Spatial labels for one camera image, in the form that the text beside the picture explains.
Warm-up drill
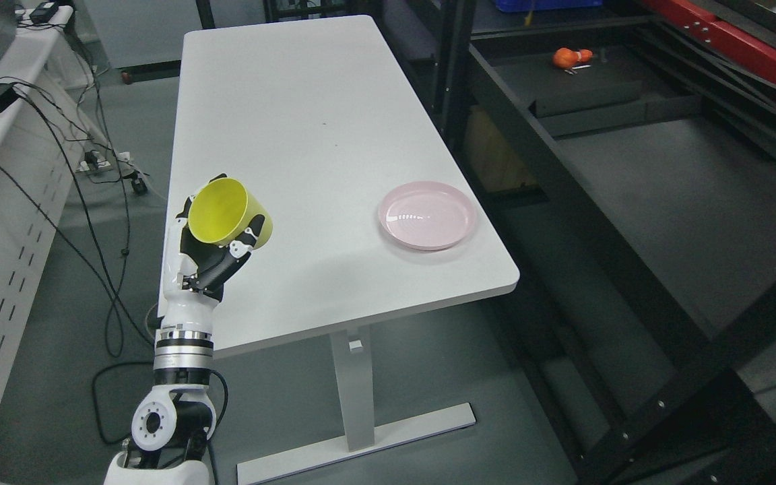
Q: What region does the yellow plastic cup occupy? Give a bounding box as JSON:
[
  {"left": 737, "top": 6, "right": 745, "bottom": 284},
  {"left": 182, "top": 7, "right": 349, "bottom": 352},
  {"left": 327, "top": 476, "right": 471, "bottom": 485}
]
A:
[{"left": 187, "top": 177, "right": 272, "bottom": 249}]

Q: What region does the white side desk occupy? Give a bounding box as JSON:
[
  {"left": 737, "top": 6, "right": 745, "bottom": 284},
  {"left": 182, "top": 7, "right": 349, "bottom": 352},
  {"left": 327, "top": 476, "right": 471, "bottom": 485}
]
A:
[{"left": 0, "top": 8, "right": 102, "bottom": 404}]

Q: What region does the orange toy on shelf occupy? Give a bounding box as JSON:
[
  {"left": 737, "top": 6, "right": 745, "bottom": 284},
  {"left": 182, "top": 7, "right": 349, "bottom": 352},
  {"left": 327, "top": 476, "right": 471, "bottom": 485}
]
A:
[{"left": 551, "top": 47, "right": 594, "bottom": 70}]

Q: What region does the white table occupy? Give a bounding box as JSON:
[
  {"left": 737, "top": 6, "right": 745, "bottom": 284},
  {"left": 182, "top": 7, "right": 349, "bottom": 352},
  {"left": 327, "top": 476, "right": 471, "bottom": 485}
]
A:
[{"left": 168, "top": 15, "right": 519, "bottom": 484}]

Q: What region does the red metal beam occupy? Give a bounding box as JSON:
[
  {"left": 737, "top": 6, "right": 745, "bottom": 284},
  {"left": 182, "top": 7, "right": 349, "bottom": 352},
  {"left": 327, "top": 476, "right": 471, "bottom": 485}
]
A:
[{"left": 642, "top": 1, "right": 776, "bottom": 85}]

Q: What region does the black metal rack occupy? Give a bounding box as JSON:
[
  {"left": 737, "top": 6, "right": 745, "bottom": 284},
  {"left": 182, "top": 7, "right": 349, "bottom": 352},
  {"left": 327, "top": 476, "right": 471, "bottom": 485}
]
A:
[{"left": 388, "top": 0, "right": 776, "bottom": 485}]

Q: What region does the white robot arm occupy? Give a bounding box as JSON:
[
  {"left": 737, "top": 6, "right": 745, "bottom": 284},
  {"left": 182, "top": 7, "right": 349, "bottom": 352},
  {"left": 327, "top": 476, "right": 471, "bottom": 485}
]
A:
[{"left": 104, "top": 325, "right": 220, "bottom": 484}]

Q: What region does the blue plastic bin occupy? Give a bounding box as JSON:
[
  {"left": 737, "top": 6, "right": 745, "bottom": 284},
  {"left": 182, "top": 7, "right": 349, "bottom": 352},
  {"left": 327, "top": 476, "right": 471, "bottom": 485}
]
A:
[{"left": 492, "top": 0, "right": 604, "bottom": 13}]

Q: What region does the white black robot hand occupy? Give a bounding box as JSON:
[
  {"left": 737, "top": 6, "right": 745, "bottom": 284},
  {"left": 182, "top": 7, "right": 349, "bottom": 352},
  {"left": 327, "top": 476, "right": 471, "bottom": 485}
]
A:
[{"left": 160, "top": 174, "right": 265, "bottom": 333}]

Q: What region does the pink plastic plate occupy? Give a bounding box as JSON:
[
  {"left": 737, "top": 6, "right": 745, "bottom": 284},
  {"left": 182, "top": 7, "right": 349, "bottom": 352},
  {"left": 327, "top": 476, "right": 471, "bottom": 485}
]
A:
[{"left": 377, "top": 181, "right": 478, "bottom": 251}]

